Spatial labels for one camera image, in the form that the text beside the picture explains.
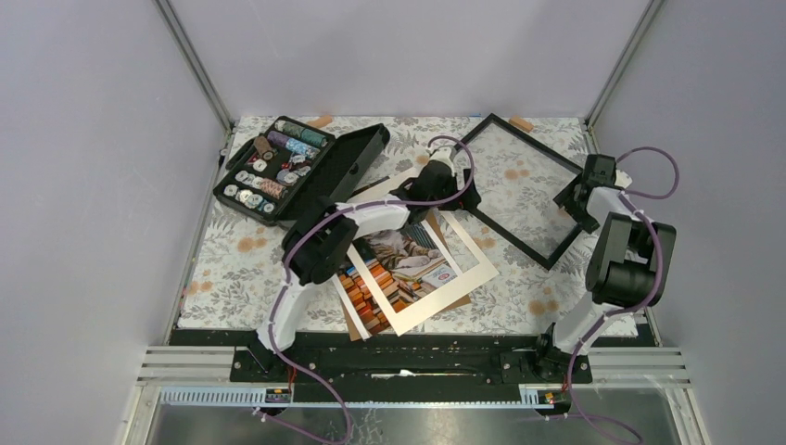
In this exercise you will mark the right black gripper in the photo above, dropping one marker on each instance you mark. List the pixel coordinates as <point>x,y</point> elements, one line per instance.
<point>564,198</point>

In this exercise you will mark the floral patterned table mat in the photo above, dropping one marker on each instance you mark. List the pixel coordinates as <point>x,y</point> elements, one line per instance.
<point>237,274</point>

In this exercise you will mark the cream paper mat board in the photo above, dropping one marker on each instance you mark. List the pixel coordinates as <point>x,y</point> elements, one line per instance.
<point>476,266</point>

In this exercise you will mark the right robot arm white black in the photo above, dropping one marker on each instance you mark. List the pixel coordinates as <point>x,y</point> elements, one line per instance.
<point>627,270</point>

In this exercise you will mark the left wooden cork piece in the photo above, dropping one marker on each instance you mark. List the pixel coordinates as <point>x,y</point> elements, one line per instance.
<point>320,122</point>

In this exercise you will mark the black open poker chip case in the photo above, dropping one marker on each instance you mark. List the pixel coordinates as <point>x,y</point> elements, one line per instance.
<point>278,173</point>

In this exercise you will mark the brown cardboard backing board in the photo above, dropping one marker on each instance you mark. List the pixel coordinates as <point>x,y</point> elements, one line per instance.
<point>437,301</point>

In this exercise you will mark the right wooden cork piece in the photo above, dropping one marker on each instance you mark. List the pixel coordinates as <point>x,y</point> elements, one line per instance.
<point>522,124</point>

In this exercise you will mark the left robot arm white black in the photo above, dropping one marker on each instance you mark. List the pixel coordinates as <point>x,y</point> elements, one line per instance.
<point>318,242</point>

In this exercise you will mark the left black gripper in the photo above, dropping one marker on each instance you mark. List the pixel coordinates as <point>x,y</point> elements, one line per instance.
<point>465,202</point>

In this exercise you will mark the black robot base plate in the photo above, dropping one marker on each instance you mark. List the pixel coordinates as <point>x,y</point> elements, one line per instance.
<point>387,368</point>

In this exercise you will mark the wooden cork piece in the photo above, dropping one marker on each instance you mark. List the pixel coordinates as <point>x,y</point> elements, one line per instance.
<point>320,122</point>
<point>522,124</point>

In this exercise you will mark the black picture frame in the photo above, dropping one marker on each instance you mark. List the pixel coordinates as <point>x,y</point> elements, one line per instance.
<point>518,176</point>

